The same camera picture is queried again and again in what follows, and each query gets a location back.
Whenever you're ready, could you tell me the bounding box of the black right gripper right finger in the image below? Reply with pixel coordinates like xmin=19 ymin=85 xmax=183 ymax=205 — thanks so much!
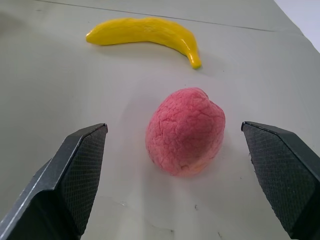
xmin=240 ymin=120 xmax=320 ymax=240

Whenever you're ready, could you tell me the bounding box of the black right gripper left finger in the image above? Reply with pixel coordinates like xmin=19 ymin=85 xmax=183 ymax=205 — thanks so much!
xmin=0 ymin=122 xmax=109 ymax=240

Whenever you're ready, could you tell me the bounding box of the pink wrinkled peach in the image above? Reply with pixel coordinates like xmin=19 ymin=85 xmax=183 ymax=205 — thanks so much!
xmin=145 ymin=86 xmax=227 ymax=178

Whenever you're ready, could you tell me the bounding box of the yellow banana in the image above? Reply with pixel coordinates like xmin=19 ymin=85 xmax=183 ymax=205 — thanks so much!
xmin=85 ymin=16 xmax=203 ymax=70

